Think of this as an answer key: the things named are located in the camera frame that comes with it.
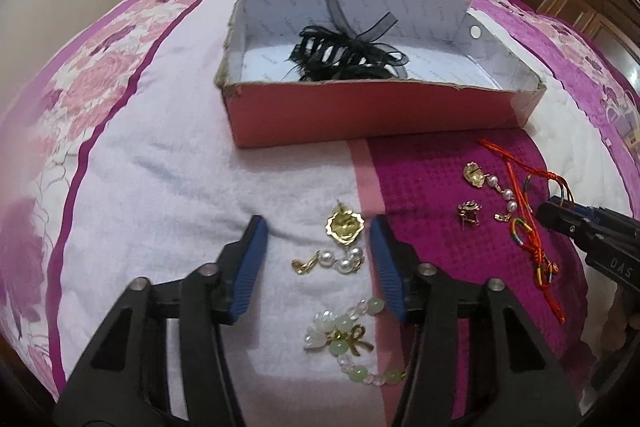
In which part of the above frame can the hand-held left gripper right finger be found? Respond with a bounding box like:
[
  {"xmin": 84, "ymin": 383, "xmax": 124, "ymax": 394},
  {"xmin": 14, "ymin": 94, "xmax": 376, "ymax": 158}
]
[{"xmin": 369, "ymin": 214, "xmax": 583, "ymax": 427}]

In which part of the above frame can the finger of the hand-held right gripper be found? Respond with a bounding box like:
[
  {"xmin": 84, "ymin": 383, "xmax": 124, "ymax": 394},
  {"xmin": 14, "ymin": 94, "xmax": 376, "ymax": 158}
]
[
  {"xmin": 567, "ymin": 203, "xmax": 613, "ymax": 225},
  {"xmin": 536, "ymin": 198, "xmax": 596, "ymax": 242}
]

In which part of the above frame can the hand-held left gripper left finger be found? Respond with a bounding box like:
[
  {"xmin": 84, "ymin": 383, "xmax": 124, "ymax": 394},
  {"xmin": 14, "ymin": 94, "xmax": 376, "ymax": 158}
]
[{"xmin": 52, "ymin": 214, "xmax": 271, "ymax": 427}]

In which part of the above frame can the rainbow cord bracelet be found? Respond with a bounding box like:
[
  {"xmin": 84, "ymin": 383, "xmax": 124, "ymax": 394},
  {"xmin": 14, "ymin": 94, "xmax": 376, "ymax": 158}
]
[{"xmin": 512, "ymin": 216, "xmax": 560, "ymax": 283}]

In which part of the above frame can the red cord bracelet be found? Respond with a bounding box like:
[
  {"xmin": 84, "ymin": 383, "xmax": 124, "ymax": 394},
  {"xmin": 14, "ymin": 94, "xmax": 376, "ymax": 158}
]
[{"xmin": 479, "ymin": 138, "xmax": 568, "ymax": 325}]

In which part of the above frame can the gold pearl drop earring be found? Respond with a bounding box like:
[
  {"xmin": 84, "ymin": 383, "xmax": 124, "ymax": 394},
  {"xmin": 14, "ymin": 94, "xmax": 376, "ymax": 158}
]
[
  {"xmin": 291, "ymin": 202, "xmax": 367, "ymax": 278},
  {"xmin": 462, "ymin": 162, "xmax": 521, "ymax": 224}
]

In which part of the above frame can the green bead bow bracelet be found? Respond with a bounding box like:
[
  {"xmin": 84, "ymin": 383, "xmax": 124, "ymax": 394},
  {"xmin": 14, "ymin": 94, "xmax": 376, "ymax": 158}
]
[{"xmin": 302, "ymin": 298, "xmax": 408, "ymax": 385}]

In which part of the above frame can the small gold ear clip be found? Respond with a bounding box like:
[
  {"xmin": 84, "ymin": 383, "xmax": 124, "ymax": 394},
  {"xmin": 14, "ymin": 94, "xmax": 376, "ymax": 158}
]
[{"xmin": 457, "ymin": 201, "xmax": 483, "ymax": 228}]

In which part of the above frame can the red cardboard box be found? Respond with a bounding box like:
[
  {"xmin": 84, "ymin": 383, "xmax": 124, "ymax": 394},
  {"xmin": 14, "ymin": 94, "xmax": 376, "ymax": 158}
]
[{"xmin": 215, "ymin": 0, "xmax": 548, "ymax": 150}]

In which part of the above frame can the black ribbon hair clip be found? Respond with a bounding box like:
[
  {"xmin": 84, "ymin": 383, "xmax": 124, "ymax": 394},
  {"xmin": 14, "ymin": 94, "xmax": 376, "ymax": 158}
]
[{"xmin": 285, "ymin": 0, "xmax": 408, "ymax": 82}]

